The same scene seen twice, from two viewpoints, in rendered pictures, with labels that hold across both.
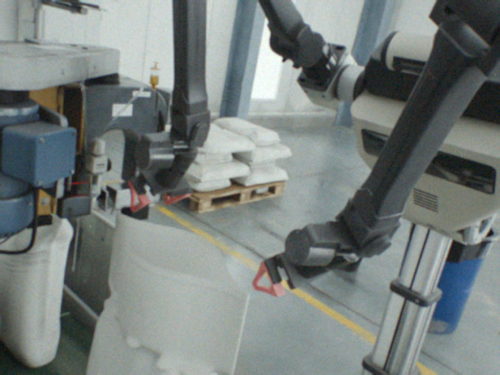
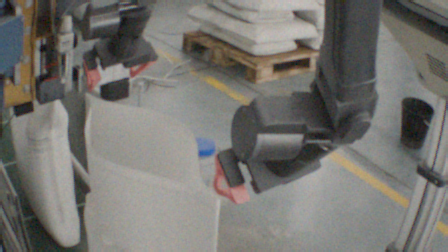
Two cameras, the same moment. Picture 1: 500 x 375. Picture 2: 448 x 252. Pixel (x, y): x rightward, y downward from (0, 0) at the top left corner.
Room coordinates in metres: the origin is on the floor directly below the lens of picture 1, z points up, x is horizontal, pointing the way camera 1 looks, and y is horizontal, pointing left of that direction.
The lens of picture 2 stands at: (0.15, -0.19, 1.51)
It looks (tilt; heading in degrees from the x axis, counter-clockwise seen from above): 27 degrees down; 11
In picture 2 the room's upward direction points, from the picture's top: 4 degrees clockwise
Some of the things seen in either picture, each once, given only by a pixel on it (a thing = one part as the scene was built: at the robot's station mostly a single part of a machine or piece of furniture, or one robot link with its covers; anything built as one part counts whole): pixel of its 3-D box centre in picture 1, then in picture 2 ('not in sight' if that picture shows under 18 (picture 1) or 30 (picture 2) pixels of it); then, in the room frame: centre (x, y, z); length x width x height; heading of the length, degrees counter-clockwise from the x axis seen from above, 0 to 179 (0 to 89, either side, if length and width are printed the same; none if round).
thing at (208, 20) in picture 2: not in sight; (235, 12); (4.35, 0.59, 0.32); 0.67 x 0.42 x 0.14; 143
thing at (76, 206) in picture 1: (71, 202); (49, 86); (1.13, 0.41, 1.04); 0.08 x 0.06 x 0.05; 139
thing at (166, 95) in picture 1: (166, 105); not in sight; (1.34, 0.25, 1.28); 0.08 x 0.05 x 0.09; 49
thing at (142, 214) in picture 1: (139, 208); (119, 85); (1.30, 0.28, 0.98); 0.09 x 0.05 x 0.05; 139
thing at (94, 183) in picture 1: (94, 184); (63, 64); (1.11, 0.35, 1.11); 0.03 x 0.03 x 0.06
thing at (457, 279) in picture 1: (437, 269); not in sight; (2.81, -1.29, 0.32); 0.51 x 0.48 x 0.65; 139
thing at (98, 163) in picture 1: (97, 170); (65, 48); (1.11, 0.35, 1.14); 0.05 x 0.04 x 0.16; 139
